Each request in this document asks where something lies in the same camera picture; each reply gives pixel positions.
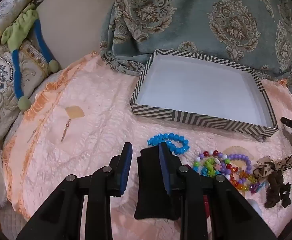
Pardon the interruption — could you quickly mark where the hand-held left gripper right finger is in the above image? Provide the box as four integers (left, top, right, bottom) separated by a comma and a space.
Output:
158, 141, 277, 240

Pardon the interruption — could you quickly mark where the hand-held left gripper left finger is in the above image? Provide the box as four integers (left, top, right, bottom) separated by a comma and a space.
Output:
16, 142, 134, 240

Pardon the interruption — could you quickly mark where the blue bead bracelet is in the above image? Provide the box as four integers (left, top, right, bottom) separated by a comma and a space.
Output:
147, 133, 190, 155

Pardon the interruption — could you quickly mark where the black cloth pouch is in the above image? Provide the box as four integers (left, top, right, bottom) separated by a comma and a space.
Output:
134, 148, 184, 222

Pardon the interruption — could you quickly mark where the multicolour round bead bracelet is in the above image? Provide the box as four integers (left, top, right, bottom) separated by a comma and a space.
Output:
193, 150, 232, 180

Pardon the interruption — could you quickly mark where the red glossy hair bow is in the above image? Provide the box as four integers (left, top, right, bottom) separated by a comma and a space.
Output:
203, 195, 211, 218

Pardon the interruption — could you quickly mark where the leopard bow brown scrunchie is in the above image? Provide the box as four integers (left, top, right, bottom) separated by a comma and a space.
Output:
252, 152, 292, 209

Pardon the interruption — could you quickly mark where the translucent rainbow bead bracelet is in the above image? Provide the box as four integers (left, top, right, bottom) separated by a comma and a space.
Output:
229, 166, 267, 193

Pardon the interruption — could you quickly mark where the striped cardboard box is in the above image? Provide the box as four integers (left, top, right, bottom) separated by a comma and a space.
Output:
130, 49, 279, 137

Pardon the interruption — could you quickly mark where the pink quilted bedspread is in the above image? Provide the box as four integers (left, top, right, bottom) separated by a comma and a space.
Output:
2, 51, 292, 240

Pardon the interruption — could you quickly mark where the white quilted sheet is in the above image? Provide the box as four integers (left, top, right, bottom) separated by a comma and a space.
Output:
0, 204, 32, 240

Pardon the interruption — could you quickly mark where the teal patterned blanket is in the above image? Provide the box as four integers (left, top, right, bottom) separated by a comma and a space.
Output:
100, 0, 292, 98

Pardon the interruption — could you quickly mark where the floral embroidered cushion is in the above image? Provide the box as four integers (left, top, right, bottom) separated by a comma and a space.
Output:
0, 39, 53, 143

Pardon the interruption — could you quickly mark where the beige headboard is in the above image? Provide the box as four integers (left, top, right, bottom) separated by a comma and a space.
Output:
37, 0, 116, 69

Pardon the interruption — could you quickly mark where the green and blue plush toy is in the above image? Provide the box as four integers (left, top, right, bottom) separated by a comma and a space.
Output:
1, 4, 61, 112

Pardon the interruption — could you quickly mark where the cream bolster pillow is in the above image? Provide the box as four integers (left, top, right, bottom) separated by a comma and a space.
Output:
0, 0, 40, 58

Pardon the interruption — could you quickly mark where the colourful flower bead bracelet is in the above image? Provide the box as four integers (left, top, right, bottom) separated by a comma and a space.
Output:
200, 158, 221, 178

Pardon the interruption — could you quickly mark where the purple bead bracelet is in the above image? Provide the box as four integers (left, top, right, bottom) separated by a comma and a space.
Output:
226, 154, 253, 180

